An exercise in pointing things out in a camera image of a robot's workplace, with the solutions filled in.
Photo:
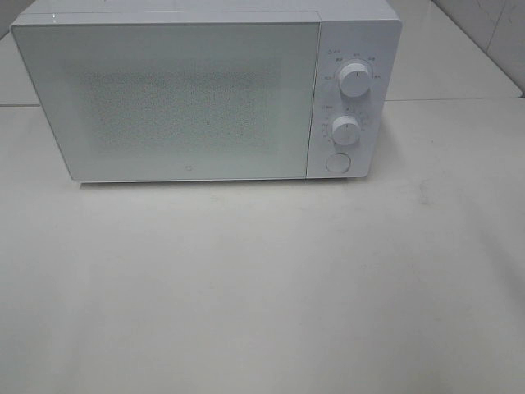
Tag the white microwave oven body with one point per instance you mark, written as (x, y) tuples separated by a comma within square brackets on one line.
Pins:
[(364, 30)]

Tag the white microwave door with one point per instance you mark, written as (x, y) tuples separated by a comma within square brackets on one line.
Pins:
[(175, 102)]

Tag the white control knob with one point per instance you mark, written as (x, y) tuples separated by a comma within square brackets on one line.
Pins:
[(354, 78), (345, 130)]

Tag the upper white control knob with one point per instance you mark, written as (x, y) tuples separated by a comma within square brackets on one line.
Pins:
[(354, 78)]

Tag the round white door button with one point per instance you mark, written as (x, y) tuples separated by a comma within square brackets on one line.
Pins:
[(338, 163)]

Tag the lower white control knob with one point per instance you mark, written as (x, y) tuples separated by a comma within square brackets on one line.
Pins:
[(345, 130)]

